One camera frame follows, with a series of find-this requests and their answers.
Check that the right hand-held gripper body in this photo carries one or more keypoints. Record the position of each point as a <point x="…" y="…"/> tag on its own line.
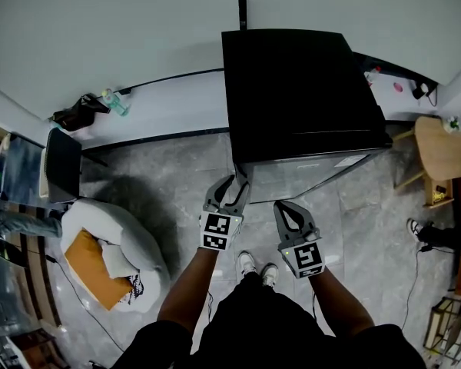
<point x="305" y="258"/>

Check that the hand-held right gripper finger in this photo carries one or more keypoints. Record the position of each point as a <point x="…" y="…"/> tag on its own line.
<point x="282" y="229"/>
<point x="306" y="227"/>

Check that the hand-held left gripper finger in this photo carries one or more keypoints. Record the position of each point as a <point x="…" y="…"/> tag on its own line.
<point x="241" y="202"/>
<point x="214" y="196"/>

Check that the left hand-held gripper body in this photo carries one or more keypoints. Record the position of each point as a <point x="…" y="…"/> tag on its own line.
<point x="217" y="231"/>

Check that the black microwave oven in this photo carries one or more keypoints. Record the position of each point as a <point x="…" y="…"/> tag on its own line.
<point x="292" y="179"/>

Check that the person's right forearm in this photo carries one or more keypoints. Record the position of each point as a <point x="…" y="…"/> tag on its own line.
<point x="340" y="302"/>

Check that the person's left forearm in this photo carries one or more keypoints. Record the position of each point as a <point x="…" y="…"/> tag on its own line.
<point x="186" y="290"/>

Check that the black glass-door fridge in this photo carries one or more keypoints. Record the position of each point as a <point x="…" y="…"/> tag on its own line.
<point x="292" y="90"/>

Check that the person's right white sneaker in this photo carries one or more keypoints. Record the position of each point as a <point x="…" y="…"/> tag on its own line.
<point x="270" y="275"/>

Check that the person's white sneaker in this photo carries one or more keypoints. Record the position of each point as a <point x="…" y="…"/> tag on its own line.
<point x="247" y="263"/>
<point x="270" y="275"/>

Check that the person's left white sneaker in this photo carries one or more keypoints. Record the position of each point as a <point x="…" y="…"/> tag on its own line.
<point x="247" y="263"/>

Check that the white beanbag chair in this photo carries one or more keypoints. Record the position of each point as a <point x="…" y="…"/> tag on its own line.
<point x="146" y="244"/>

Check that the person's black clothing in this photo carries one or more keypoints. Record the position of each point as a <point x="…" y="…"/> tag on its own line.
<point x="261" y="333"/>

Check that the white table with bottles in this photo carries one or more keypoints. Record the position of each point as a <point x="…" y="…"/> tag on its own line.
<point x="169" y="106"/>

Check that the black white patterned cushion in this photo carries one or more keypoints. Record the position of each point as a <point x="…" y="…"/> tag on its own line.
<point x="119" y="261"/>

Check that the orange cushion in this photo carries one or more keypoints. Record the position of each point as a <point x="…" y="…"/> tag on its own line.
<point x="94" y="271"/>

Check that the wooden crate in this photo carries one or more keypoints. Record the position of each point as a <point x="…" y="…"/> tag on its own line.
<point x="438" y="194"/>

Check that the green label water bottle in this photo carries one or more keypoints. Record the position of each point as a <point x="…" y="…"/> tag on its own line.
<point x="115" y="102"/>

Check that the black flat panel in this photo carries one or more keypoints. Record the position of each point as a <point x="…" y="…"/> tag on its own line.
<point x="63" y="163"/>

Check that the round wooden side table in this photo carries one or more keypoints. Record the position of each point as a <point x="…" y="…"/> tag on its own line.
<point x="442" y="152"/>

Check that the dark handbag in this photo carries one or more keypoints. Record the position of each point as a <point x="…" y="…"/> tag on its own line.
<point x="75" y="115"/>

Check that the red cap bottle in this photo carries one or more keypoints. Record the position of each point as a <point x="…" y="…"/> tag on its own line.
<point x="372" y="76"/>

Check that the pink round object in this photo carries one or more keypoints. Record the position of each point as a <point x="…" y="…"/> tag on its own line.
<point x="398" y="87"/>

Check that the white box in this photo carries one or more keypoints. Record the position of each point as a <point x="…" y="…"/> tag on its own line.
<point x="43" y="175"/>

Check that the black cylindrical cup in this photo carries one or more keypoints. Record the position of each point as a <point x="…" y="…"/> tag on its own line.
<point x="420" y="90"/>

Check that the small potted plant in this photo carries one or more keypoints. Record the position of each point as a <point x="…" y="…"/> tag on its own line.
<point x="452" y="124"/>

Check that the brown striped rug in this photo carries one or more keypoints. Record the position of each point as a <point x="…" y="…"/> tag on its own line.
<point x="38" y="283"/>

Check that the blue mottled tabletop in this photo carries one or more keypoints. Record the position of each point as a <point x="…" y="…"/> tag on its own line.
<point x="23" y="167"/>

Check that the white roller blind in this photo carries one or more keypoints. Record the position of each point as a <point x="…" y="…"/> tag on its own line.
<point x="100" y="33"/>
<point x="349" y="14"/>

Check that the black window post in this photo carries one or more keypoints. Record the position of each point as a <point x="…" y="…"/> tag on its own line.
<point x="241" y="2"/>

